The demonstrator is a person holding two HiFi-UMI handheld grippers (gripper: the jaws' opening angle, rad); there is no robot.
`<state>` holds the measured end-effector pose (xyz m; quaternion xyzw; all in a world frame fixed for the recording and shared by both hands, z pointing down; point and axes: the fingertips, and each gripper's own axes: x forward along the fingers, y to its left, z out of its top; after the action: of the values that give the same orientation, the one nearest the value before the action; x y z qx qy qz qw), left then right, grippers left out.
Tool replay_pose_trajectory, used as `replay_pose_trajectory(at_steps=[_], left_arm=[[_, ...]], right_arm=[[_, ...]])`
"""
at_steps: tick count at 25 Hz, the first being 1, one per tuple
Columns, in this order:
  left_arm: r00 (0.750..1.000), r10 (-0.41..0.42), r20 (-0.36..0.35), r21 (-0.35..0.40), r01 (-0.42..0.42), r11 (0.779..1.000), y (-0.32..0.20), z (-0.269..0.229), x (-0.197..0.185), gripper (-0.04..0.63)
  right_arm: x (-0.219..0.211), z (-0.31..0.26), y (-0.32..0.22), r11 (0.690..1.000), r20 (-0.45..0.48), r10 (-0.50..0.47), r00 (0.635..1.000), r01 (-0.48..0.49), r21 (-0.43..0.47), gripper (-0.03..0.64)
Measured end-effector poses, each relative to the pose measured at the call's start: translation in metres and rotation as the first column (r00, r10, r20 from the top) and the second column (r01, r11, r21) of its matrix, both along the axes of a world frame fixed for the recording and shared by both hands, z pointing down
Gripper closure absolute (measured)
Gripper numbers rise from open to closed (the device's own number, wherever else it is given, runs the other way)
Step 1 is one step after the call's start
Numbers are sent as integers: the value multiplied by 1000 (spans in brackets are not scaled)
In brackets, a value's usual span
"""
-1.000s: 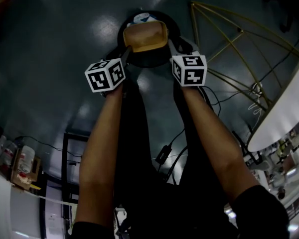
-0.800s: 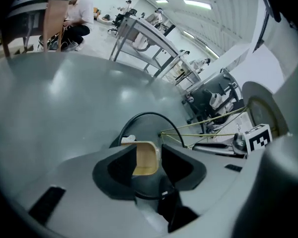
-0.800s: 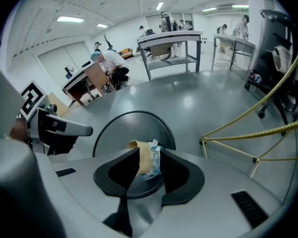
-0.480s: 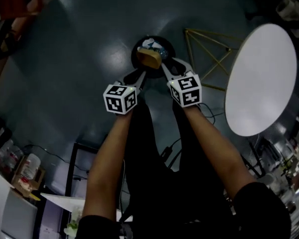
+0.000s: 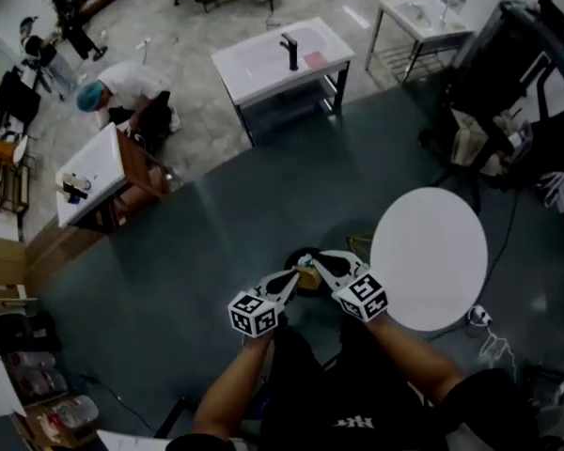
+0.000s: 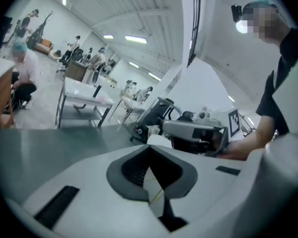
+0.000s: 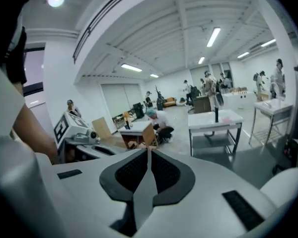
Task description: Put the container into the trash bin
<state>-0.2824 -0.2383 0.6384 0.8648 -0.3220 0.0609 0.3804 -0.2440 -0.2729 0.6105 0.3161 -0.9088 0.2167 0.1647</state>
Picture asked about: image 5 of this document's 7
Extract white power strip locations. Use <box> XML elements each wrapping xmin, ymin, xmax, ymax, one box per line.
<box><xmin>467</xmin><ymin>303</ymin><xmax>495</xmax><ymax>327</ymax></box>

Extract person's black t-shirt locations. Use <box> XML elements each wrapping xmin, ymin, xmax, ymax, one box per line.
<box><xmin>166</xmin><ymin>366</ymin><xmax>541</xmax><ymax>451</ymax></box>

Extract white sink on wooden cabinet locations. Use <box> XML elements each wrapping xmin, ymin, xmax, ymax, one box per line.
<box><xmin>55</xmin><ymin>122</ymin><xmax>174</xmax><ymax>237</ymax></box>

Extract white sink on chrome stand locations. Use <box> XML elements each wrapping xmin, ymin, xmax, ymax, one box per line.
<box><xmin>364</xmin><ymin>0</ymin><xmax>476</xmax><ymax>85</ymax></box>

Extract black faucet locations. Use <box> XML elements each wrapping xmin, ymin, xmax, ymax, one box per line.
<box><xmin>280</xmin><ymin>32</ymin><xmax>302</xmax><ymax>71</ymax></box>

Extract black office chair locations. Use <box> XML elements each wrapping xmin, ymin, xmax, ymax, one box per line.
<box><xmin>420</xmin><ymin>0</ymin><xmax>564</xmax><ymax>197</ymax></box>

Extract clear plastic bag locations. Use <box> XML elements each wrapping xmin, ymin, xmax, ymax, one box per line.
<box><xmin>7</xmin><ymin>350</ymin><xmax>71</xmax><ymax>407</ymax></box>

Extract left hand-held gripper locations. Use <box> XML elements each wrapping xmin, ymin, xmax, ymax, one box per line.
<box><xmin>227</xmin><ymin>268</ymin><xmax>303</xmax><ymax>338</ymax></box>

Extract white sink on black stand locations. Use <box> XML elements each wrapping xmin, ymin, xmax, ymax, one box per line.
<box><xmin>211</xmin><ymin>16</ymin><xmax>357</xmax><ymax>148</ymax></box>

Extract white striped bag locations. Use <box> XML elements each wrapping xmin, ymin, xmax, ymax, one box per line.
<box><xmin>534</xmin><ymin>170</ymin><xmax>564</xmax><ymax>208</ymax></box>

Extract black waste bin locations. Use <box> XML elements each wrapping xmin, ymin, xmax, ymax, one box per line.
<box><xmin>284</xmin><ymin>246</ymin><xmax>340</xmax><ymax>298</ymax></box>

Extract person's black trousers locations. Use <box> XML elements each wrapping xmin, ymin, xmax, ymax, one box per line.
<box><xmin>262</xmin><ymin>314</ymin><xmax>429</xmax><ymax>423</ymax></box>

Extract person's right forearm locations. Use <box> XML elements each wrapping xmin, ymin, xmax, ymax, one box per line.
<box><xmin>366</xmin><ymin>315</ymin><xmax>467</xmax><ymax>406</ymax></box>

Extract open cardboard box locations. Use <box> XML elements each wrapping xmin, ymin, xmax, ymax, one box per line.
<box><xmin>22</xmin><ymin>394</ymin><xmax>101</xmax><ymax>449</ymax></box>

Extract round white table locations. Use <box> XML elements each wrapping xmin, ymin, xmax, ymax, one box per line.
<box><xmin>346</xmin><ymin>186</ymin><xmax>490</xmax><ymax>333</ymax></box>

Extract black bag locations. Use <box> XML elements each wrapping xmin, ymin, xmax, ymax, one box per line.
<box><xmin>0</xmin><ymin>310</ymin><xmax>63</xmax><ymax>360</ymax></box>

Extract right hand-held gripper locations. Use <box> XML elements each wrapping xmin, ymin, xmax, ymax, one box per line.
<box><xmin>310</xmin><ymin>249</ymin><xmax>389</xmax><ymax>324</ymax></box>

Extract black floor cable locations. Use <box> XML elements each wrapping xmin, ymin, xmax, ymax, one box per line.
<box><xmin>485</xmin><ymin>189</ymin><xmax>522</xmax><ymax>277</ymax></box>
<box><xmin>77</xmin><ymin>372</ymin><xmax>155</xmax><ymax>432</ymax></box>

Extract person's left forearm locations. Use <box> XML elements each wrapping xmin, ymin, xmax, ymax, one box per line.
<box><xmin>190</xmin><ymin>334</ymin><xmax>276</xmax><ymax>441</ymax></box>

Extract chrome faucet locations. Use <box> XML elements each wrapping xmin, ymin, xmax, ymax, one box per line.
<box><xmin>425</xmin><ymin>0</ymin><xmax>453</xmax><ymax>31</ymax></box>

